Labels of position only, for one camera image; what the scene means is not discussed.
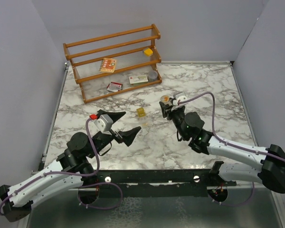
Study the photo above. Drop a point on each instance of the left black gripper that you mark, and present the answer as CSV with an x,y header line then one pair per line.
x,y
128,136

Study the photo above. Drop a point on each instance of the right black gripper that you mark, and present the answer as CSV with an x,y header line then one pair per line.
x,y
165,108

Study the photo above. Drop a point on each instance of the clear pill bottle gold lid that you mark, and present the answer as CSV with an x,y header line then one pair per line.
x,y
165,100

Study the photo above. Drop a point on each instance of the yellow weekly pill organizer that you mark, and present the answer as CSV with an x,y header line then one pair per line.
x,y
143,118

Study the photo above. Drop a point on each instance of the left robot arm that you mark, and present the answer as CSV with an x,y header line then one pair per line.
x,y
76,167

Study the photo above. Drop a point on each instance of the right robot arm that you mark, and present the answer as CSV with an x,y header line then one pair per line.
x,y
265,165

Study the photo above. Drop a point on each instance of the clear round pin jar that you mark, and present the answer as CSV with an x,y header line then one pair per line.
x,y
152,76

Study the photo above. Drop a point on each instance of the white green stapler box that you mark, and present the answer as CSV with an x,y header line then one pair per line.
x,y
138,80

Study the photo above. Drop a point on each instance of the red white staples packet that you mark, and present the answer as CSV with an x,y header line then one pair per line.
x,y
114,87

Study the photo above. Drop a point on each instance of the orange spiral notebook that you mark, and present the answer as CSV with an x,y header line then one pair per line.
x,y
108,65

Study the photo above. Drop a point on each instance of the wooden three-tier shelf rack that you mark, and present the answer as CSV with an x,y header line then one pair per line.
x,y
117,63

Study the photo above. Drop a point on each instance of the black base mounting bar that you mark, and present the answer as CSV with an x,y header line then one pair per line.
x,y
157,183

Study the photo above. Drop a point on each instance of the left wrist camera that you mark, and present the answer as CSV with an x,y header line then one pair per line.
x,y
102,122

